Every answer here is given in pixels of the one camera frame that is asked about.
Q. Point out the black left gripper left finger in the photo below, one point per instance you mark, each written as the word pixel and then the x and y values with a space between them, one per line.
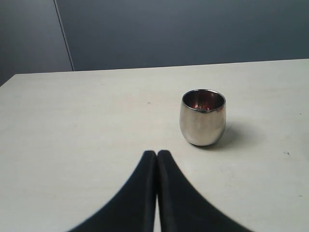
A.
pixel 132 209

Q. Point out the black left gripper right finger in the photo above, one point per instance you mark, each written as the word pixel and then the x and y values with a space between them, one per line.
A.
pixel 181 207

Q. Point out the red candies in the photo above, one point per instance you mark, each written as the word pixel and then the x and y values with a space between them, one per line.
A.
pixel 201 107

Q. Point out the stainless steel cup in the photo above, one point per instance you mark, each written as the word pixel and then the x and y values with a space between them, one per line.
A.
pixel 202 128

